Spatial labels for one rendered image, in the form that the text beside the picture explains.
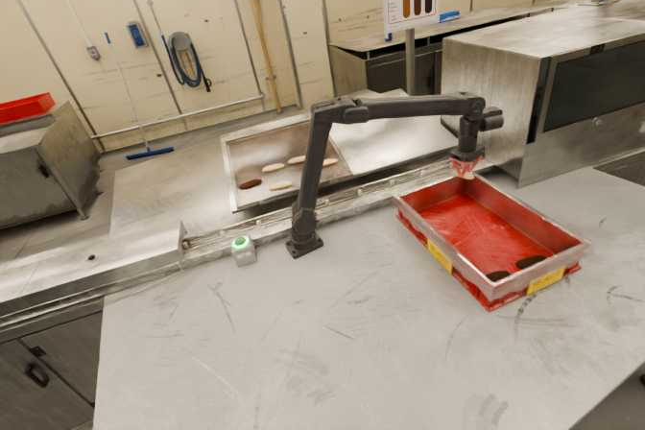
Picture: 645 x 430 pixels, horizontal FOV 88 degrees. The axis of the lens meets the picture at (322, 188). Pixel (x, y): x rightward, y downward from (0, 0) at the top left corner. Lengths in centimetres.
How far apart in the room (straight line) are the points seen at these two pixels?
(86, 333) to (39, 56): 405
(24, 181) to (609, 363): 387
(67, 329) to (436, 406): 124
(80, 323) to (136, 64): 382
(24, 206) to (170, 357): 305
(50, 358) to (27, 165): 233
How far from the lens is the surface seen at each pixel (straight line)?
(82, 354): 167
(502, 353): 97
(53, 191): 383
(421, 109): 104
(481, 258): 115
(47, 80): 526
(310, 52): 466
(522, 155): 140
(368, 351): 94
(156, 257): 129
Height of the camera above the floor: 163
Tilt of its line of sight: 33 degrees down
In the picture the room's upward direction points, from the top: 11 degrees counter-clockwise
